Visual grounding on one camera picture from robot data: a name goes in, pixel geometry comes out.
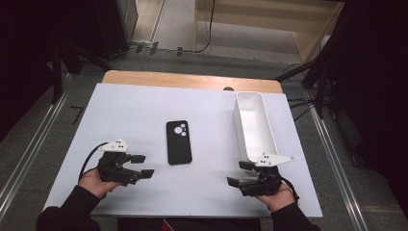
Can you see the black tripod stand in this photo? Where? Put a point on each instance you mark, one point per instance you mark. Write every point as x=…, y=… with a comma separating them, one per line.
x=320, y=93

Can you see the metal floor rail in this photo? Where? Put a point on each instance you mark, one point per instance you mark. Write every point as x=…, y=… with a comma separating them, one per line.
x=32, y=141
x=340, y=179

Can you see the black metal stand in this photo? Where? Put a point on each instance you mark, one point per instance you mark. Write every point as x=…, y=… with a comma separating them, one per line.
x=57, y=80

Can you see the black phone case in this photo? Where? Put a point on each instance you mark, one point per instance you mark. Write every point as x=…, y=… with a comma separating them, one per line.
x=179, y=150

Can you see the dark cabinet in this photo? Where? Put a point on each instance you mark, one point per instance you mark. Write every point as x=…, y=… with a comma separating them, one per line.
x=112, y=25

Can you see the white board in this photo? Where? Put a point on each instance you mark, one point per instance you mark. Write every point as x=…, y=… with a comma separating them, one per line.
x=128, y=112

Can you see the person's right hand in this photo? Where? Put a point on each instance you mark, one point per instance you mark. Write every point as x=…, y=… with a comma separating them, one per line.
x=279, y=200

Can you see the white rectangular bin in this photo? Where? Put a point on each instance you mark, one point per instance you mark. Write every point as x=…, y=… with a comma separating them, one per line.
x=253, y=125

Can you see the small black floor fitting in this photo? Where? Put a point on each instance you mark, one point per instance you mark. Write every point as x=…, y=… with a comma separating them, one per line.
x=179, y=51

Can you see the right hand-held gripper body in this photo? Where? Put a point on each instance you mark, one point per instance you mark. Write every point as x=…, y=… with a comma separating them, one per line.
x=263, y=183

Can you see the dark curtain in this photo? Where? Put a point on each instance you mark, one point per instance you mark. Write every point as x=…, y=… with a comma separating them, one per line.
x=25, y=64
x=378, y=96

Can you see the person's left hand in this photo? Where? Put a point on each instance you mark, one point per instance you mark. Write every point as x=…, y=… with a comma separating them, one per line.
x=93, y=185

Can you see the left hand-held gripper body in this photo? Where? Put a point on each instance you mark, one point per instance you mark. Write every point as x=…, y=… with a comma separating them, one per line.
x=112, y=168

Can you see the light wooden shelf unit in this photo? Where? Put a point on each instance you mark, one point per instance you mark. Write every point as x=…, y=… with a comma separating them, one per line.
x=308, y=41

